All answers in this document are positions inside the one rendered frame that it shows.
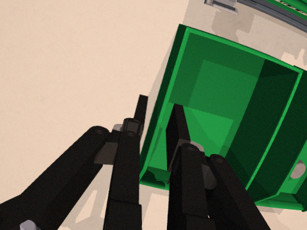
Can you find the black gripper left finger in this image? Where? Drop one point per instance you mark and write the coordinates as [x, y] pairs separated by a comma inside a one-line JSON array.
[[46, 203]]

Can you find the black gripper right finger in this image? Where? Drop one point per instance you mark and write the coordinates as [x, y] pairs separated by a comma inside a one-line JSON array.
[[199, 185]]

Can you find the grey metal disc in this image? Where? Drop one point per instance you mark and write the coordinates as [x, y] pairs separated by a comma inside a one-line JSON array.
[[298, 170]]

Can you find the grey storage shelf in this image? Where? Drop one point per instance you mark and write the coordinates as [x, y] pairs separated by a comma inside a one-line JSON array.
[[262, 6]]

